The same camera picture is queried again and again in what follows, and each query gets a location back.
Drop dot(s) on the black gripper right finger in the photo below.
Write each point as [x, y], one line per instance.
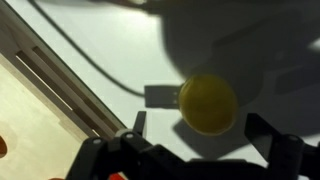
[288, 156]

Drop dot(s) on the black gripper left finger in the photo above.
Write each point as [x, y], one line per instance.
[128, 153]

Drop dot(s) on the yellow lemon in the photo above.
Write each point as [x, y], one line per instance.
[208, 104]

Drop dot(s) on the wooden tray box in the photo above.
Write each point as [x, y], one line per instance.
[46, 111]

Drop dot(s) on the small red tomato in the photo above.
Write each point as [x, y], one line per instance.
[117, 176]

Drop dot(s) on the orange fruit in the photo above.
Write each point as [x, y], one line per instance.
[3, 147]

